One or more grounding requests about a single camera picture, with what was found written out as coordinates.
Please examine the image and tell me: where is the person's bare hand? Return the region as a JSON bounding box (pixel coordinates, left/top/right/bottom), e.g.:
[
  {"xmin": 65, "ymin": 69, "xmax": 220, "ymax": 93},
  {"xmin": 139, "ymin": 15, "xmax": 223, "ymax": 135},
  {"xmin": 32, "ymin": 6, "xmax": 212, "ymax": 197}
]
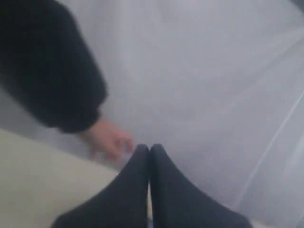
[{"xmin": 78, "ymin": 117, "xmax": 134, "ymax": 161}]

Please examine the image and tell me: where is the person's black sleeved forearm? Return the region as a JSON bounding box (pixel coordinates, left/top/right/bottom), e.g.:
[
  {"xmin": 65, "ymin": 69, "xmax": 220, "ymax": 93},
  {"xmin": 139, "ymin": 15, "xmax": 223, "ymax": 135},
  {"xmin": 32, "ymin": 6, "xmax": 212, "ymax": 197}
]
[{"xmin": 0, "ymin": 0, "xmax": 107, "ymax": 133}]

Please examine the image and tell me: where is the white backdrop curtain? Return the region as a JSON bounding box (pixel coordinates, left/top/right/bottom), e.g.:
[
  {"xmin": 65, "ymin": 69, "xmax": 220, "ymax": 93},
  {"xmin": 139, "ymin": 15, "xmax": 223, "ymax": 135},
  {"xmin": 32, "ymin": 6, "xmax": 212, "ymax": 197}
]
[{"xmin": 0, "ymin": 0, "xmax": 304, "ymax": 228}]

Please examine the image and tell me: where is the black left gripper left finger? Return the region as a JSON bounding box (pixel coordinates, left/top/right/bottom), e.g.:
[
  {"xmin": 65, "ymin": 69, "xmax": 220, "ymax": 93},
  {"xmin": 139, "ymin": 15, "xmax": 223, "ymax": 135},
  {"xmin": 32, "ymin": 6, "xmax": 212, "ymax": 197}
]
[{"xmin": 52, "ymin": 144, "xmax": 149, "ymax": 228}]

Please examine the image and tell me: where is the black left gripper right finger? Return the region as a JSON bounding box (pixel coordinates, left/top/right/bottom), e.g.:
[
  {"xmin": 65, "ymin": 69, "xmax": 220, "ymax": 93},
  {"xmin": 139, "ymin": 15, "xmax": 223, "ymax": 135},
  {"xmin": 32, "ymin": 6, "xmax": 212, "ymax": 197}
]
[{"xmin": 149, "ymin": 144, "xmax": 252, "ymax": 228}]

